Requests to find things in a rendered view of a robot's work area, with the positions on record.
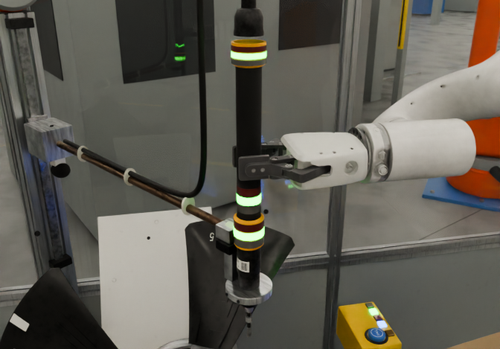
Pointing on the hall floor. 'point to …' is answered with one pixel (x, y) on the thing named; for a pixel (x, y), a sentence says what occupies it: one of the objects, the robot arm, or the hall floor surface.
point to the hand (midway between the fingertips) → (250, 161)
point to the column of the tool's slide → (10, 62)
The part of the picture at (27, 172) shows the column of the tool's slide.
